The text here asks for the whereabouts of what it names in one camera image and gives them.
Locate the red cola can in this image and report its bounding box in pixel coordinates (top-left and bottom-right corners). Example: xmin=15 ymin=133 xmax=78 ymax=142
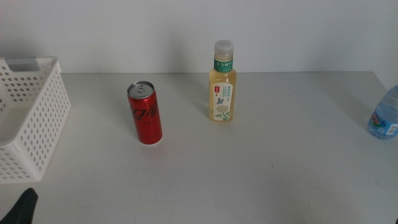
xmin=126 ymin=80 xmax=164 ymax=146

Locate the yellow tea bottle green label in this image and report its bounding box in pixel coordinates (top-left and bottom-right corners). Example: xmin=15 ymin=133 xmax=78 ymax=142
xmin=208 ymin=39 xmax=238 ymax=123

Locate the clear water bottle blue label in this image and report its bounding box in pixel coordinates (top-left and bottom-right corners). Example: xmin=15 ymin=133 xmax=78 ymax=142
xmin=367 ymin=84 xmax=398 ymax=141

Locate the white perforated plastic basket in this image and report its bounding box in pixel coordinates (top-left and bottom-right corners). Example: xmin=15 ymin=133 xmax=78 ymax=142
xmin=0 ymin=55 xmax=72 ymax=184

